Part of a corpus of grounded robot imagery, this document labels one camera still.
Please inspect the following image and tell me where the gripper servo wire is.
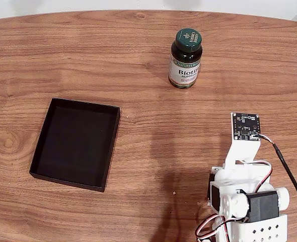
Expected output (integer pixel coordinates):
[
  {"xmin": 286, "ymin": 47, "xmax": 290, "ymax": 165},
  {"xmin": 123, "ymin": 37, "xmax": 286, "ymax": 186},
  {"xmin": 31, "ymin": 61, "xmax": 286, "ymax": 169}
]
[{"xmin": 239, "ymin": 160, "xmax": 273, "ymax": 194}]

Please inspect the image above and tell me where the looped arm servo wire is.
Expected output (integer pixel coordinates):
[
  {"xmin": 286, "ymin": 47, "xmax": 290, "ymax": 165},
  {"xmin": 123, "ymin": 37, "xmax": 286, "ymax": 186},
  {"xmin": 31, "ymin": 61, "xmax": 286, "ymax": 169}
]
[{"xmin": 195, "ymin": 213, "xmax": 231, "ymax": 242}]

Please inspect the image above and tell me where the black camera cable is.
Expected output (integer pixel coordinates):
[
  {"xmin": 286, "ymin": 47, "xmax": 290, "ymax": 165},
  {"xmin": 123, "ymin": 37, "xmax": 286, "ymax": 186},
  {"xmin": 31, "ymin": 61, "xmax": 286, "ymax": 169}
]
[{"xmin": 254, "ymin": 135, "xmax": 297, "ymax": 242}]

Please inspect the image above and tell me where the dark biotin pill bottle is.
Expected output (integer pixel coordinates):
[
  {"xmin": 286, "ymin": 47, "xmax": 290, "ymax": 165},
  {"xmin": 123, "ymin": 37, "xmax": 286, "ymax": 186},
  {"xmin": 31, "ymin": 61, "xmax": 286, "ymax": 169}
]
[{"xmin": 168, "ymin": 28, "xmax": 204, "ymax": 89}]

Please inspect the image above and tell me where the shallow black cardboard box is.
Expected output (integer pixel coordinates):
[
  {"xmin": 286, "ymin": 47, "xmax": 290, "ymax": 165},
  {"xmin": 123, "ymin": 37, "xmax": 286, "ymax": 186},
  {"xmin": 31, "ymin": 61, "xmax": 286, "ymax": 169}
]
[{"xmin": 29, "ymin": 97, "xmax": 121, "ymax": 193}]

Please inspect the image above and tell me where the camera board on white mount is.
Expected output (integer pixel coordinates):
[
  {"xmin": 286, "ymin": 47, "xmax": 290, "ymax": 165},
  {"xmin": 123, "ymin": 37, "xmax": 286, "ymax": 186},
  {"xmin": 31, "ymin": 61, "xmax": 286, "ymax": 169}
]
[{"xmin": 225, "ymin": 112, "xmax": 262, "ymax": 168}]

